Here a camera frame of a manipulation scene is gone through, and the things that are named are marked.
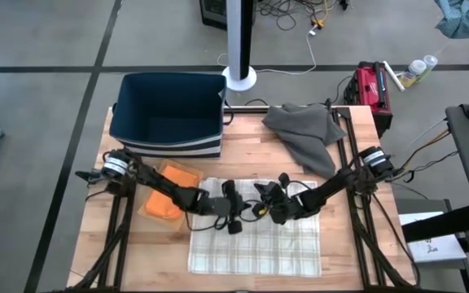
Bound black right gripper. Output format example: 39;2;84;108
252;172;305;226

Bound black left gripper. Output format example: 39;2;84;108
208;178;247;236

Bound white towel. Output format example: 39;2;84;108
188;177;322;278

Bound bright orange cloth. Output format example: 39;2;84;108
144;164;201;221

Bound grey towel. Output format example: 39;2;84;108
261;103;348;179

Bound navy white striped fabric bin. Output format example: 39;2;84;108
108;72;228;160

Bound red tool bag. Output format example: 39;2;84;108
343;60;394;133

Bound white paper sheet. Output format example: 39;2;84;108
399;211;467;264

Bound black flat bar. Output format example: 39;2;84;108
401;203;469;244

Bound white tube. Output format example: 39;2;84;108
382;59;405;93

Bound yellow label wipes canister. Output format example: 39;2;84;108
399;59;427;89

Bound black box device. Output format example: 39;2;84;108
199;0;230;31

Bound clear plastic bottle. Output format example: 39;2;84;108
417;55;439;82

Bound teal patterned cloth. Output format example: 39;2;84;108
433;0;469;40

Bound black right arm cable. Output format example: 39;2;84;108
240;178;321;224

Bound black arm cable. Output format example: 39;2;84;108
184;209;230;234
240;178;321;224

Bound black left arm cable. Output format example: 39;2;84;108
184;209;230;234

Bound black aluminium table frame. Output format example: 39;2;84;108
53;105;423;293

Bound white power cable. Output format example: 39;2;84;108
217;24;319;77

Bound tangled black floor cables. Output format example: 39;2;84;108
254;0;341;32

